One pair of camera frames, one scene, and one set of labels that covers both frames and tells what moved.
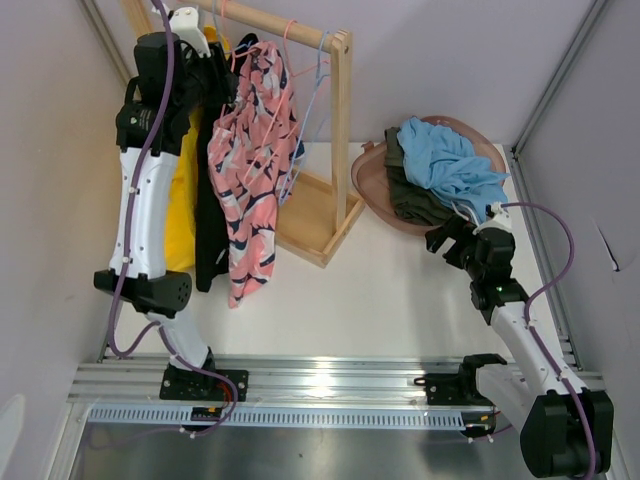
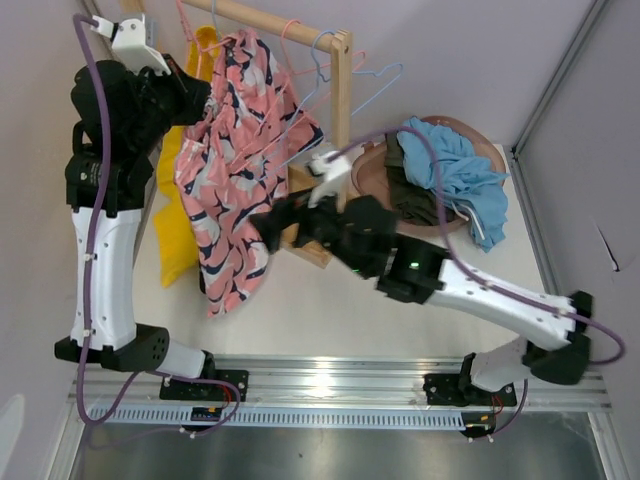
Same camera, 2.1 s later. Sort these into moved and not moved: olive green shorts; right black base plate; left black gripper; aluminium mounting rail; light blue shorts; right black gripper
Moved: right black gripper; left black gripper
Not moved: aluminium mounting rail; right black base plate; olive green shorts; light blue shorts
